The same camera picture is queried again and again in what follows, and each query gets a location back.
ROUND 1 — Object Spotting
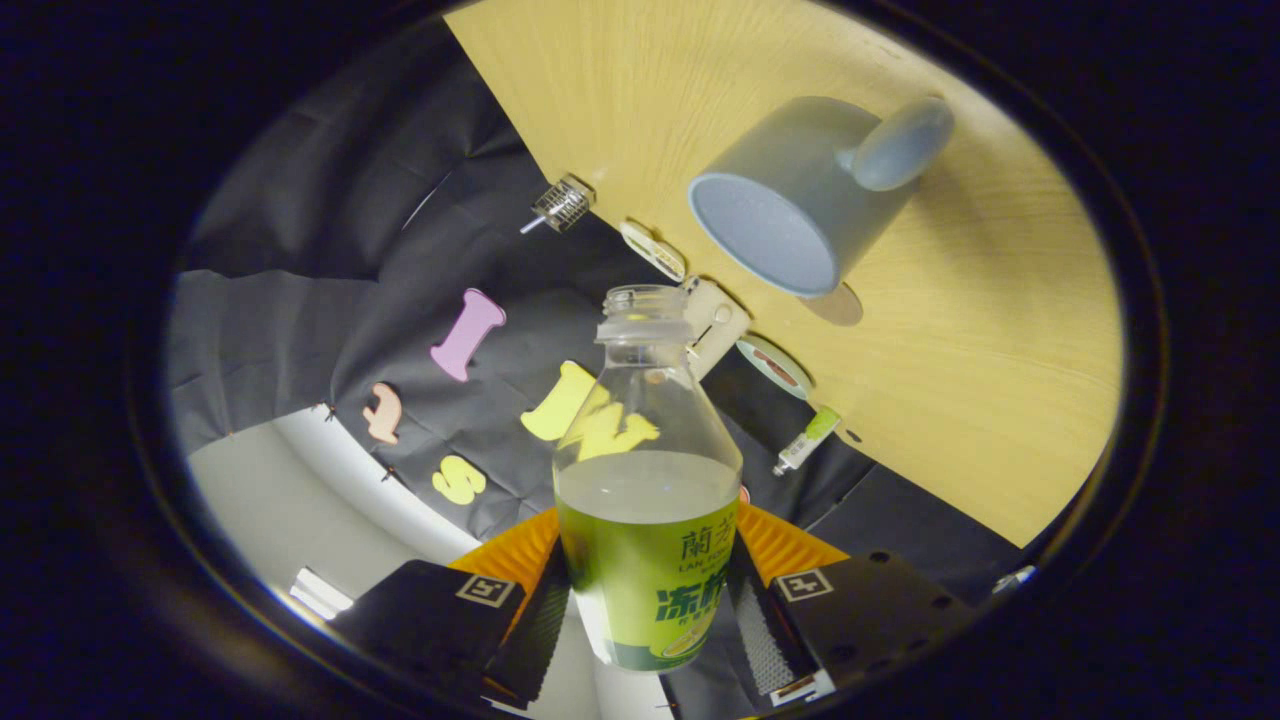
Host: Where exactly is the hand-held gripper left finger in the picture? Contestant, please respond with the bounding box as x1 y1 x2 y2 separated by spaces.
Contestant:
328 506 573 709

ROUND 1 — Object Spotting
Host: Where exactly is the pale grey cup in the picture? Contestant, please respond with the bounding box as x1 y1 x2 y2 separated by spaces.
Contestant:
687 95 956 299

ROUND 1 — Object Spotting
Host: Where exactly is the green label juice bottle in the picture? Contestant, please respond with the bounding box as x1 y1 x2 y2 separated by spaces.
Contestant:
552 285 744 673

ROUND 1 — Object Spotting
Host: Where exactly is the small white green bottle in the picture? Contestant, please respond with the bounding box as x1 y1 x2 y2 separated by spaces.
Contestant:
772 405 843 477

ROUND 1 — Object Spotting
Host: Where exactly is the white divided snack tray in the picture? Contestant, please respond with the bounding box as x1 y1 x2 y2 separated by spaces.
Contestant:
619 220 688 283

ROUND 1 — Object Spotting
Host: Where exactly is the long ceiling light panel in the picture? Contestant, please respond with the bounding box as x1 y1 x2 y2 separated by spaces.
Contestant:
290 567 356 621

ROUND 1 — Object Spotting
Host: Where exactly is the wooden table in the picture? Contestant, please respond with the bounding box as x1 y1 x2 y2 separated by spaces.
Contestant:
443 0 1126 549

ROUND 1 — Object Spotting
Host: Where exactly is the pale green plate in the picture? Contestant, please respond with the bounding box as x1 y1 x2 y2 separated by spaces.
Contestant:
735 334 813 401

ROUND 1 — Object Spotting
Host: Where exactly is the wire mesh utensil holder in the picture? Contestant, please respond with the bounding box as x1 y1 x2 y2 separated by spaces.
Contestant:
532 174 597 234

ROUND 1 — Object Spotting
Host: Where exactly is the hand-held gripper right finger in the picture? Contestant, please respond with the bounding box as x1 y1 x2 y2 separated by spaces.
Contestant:
728 502 976 707

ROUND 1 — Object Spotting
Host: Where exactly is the white toaster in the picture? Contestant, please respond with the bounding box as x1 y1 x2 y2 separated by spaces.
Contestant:
683 277 751 381

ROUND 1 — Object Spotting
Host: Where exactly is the round brown coaster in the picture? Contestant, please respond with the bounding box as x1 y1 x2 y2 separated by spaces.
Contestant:
800 283 864 327

